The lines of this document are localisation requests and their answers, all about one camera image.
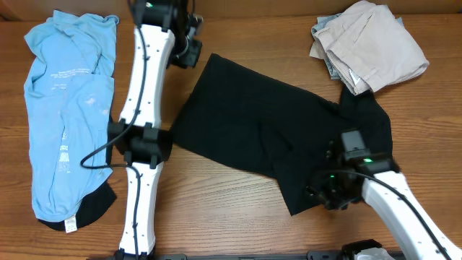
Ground light blue t-shirt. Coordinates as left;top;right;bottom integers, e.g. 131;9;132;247
24;11;119;222

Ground folded beige trousers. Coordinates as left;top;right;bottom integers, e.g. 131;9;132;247
315;1;430;95

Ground black garment under blue shirt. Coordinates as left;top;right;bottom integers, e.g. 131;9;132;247
38;118;118;232

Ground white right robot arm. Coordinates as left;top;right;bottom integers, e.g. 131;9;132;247
305;154;461;259

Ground black t-shirt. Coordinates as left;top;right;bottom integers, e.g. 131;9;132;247
170;54;393;215

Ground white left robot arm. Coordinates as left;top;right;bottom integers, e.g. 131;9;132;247
108;0;204;259

